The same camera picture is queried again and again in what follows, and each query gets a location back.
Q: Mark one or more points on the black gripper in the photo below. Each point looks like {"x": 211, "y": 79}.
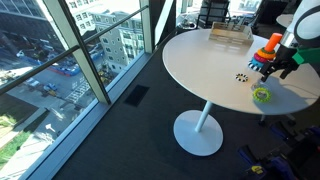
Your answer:
{"x": 285, "y": 58}

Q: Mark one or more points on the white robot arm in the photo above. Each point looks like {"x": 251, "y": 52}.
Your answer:
{"x": 306, "y": 20}

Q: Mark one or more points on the orange stacking peg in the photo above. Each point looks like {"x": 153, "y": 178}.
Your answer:
{"x": 273, "y": 41}

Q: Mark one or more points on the small white round table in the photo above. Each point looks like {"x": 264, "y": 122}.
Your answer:
{"x": 283, "y": 20}

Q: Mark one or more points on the blue bar clamp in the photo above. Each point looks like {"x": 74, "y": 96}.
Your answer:
{"x": 279, "y": 131}
{"x": 266, "y": 165}

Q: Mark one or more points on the light wooden tray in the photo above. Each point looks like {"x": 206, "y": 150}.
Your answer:
{"x": 230, "y": 33}

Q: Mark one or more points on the black office chair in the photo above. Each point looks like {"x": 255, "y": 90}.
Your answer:
{"x": 268, "y": 11}

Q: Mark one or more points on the black mesh chair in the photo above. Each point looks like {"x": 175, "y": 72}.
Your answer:
{"x": 213, "y": 13}

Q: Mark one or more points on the black floor vent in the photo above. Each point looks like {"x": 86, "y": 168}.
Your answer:
{"x": 136, "y": 95}

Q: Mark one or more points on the grey window mullion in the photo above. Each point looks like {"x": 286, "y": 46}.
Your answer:
{"x": 80, "y": 56}

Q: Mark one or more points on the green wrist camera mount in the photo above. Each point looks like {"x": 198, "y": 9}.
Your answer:
{"x": 306, "y": 55}

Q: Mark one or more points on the white table pedestal base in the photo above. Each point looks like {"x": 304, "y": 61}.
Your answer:
{"x": 198, "y": 133}

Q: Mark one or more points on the horizontal window rail bar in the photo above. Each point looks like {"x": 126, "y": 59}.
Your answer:
{"x": 66, "y": 53}

